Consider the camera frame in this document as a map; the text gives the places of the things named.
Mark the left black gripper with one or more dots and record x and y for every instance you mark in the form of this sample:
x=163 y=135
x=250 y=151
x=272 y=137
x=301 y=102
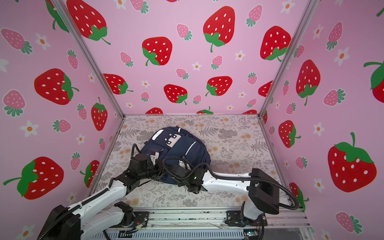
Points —
x=155 y=172

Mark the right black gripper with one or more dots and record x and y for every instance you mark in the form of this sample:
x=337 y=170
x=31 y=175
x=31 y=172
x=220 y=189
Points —
x=192 y=171

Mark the navy blue student backpack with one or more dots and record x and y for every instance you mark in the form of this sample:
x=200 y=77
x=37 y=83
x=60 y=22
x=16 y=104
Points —
x=176 y=147

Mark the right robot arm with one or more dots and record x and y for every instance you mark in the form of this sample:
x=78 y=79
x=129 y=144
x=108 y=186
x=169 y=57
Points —
x=266 y=196

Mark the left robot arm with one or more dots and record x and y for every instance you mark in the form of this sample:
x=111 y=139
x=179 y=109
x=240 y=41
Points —
x=102 y=210

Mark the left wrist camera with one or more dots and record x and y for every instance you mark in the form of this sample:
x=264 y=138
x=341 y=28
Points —
x=154 y=157

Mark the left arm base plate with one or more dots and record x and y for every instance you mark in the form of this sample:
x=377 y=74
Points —
x=134 y=219

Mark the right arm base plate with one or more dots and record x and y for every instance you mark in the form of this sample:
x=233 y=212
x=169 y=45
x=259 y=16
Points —
x=237 y=219

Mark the aluminium front rail frame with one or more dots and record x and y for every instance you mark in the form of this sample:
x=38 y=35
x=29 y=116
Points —
x=209 y=224

